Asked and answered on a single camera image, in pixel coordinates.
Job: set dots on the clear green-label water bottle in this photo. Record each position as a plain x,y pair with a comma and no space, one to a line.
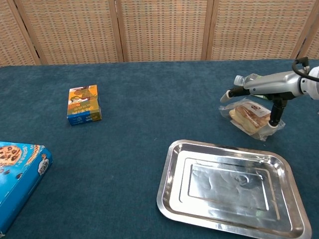
238,80

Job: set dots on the small orange blue carton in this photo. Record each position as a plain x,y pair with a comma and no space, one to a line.
83,104

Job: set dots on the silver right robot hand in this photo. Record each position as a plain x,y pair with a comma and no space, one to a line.
274,83

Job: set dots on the woven wooden folding screen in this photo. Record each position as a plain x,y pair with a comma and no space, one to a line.
162,30

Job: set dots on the rectangular stainless steel tray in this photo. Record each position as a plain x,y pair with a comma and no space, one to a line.
224,189

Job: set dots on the plastic-wrapped bread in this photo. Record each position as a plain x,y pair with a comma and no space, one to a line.
246,118

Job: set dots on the blue tablecloth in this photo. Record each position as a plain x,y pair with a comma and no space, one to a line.
139,104

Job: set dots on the blue chocolate cookie box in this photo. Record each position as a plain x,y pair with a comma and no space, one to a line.
17,174

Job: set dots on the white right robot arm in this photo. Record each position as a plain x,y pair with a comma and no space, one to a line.
311,87

